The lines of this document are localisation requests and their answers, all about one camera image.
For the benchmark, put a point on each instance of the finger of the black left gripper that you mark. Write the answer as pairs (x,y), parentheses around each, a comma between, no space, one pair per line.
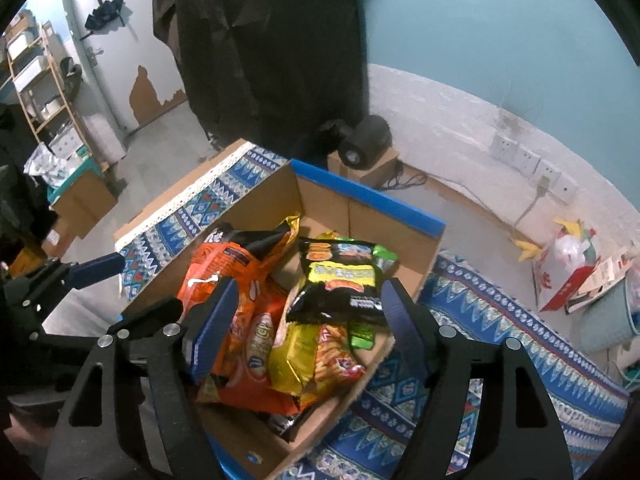
(83,275)
(148,321)

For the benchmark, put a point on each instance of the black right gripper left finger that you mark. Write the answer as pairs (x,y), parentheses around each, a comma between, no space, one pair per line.
(129,414)

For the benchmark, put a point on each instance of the orange black snack bag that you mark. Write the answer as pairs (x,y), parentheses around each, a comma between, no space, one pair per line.
(226,257)

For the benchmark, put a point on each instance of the yellow chips bag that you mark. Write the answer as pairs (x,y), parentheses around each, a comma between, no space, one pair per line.
(309,362)

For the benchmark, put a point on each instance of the black yellow snack bag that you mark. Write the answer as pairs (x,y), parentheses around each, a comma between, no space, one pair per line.
(335,271)

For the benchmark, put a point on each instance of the green snack bag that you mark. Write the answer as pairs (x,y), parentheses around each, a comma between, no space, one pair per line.
(362,327)

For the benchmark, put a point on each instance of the orange Wangwang snack bag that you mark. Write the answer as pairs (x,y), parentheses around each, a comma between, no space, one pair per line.
(239,376)

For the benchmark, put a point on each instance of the left hand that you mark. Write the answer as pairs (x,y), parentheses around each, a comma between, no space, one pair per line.
(30,437)

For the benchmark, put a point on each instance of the light blue bucket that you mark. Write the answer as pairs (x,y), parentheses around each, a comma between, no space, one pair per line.
(611,320)

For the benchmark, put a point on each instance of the blue patterned cloth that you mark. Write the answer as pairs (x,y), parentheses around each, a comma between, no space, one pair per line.
(474,387)

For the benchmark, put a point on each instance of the blue-edged cardboard box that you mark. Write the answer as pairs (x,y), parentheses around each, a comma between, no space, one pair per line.
(326,203)

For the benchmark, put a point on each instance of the white red plastic bag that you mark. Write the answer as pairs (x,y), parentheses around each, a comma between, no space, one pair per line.
(564,264)

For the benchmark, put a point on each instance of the wooden shelf rack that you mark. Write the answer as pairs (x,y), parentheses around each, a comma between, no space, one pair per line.
(31,68)

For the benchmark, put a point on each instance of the brown cardboard box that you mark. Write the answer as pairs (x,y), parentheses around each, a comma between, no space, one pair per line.
(374,177)

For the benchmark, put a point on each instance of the black round speaker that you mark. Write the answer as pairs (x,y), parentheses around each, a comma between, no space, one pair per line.
(362,146)

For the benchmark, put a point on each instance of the black umbrella on door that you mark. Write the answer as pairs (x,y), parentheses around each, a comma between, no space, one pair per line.
(100,17)

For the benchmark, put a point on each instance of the black hanging coat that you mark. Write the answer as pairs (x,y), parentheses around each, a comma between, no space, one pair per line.
(282,74)

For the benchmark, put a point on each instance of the wall power sockets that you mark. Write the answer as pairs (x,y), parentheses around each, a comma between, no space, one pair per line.
(532,166)

